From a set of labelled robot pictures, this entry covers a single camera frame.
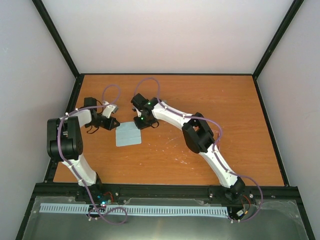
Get light blue cleaning cloth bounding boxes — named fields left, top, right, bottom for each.
left=115, top=121, right=142, bottom=147

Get pink transparent sunglasses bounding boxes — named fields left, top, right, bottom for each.
left=215, top=132, right=222, bottom=149

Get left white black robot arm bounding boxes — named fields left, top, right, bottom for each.
left=46, top=97, right=120, bottom=202

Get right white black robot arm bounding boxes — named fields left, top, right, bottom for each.
left=130, top=93, right=245, bottom=202

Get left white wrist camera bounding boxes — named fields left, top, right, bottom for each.
left=102, top=101, right=119, bottom=119

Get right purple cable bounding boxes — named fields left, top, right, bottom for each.
left=134, top=77, right=263, bottom=223

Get purple cable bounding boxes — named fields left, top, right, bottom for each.
left=134, top=77, right=263, bottom=223
left=56, top=84, right=129, bottom=225

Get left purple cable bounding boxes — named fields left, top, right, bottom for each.
left=56, top=84, right=129, bottom=225

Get light blue slotted cable duct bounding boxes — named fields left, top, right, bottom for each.
left=39, top=203, right=228, bottom=218

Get black aluminium frame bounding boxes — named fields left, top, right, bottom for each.
left=16, top=0, right=315, bottom=240

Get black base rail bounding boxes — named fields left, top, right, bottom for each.
left=31, top=182, right=301, bottom=204

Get metal base plate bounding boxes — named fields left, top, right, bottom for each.
left=25, top=197, right=308, bottom=240

